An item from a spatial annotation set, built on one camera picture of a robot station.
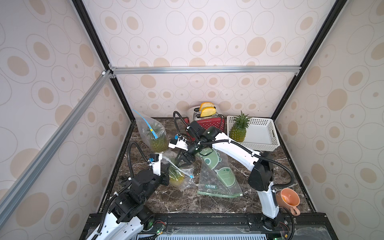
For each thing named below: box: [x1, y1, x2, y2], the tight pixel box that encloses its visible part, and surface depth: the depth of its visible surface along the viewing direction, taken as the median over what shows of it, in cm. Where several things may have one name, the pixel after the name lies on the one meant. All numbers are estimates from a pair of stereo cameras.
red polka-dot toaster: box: [184, 105, 225, 131], surface depth 99 cm
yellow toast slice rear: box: [199, 102, 215, 111], surface depth 102 cm
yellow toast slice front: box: [200, 107, 217, 118], surface depth 98 cm
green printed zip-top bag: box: [195, 148, 243, 198], surface depth 85 cm
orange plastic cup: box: [276, 188, 301, 217], surface depth 76 cm
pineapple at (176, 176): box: [169, 164, 185, 187], surface depth 71 cm
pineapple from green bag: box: [229, 110, 251, 143], surface depth 94 cm
